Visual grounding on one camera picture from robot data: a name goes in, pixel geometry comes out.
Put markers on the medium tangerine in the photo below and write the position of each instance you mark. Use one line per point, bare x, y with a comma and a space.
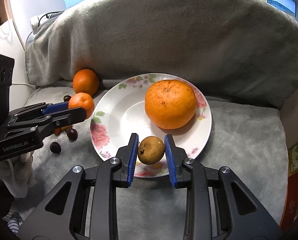
84, 101

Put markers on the grey blanket cushion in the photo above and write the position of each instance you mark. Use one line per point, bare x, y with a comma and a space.
243, 49

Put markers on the white power strip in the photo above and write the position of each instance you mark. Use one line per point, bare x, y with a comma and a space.
38, 20

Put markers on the large rough tangerine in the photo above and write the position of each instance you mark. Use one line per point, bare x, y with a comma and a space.
170, 104

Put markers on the small kumquat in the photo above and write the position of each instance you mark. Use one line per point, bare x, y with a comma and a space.
57, 131

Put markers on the dark cherry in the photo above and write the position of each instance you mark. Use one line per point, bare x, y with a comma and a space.
66, 98
72, 134
55, 148

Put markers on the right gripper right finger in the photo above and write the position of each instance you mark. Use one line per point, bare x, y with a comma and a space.
218, 203

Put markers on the left gloved hand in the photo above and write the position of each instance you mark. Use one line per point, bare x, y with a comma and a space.
17, 174

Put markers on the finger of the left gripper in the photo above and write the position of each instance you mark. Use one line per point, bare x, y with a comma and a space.
62, 119
53, 108

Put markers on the red cardboard box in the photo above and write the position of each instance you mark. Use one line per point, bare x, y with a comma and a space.
290, 213

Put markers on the large smooth orange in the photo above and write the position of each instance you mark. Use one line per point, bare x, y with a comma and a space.
86, 81

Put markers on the brown longan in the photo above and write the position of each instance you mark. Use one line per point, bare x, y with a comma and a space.
64, 129
151, 150

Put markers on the white floral plate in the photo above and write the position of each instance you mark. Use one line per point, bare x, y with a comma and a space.
121, 112

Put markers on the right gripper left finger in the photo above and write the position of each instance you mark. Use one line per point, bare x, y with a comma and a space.
82, 205

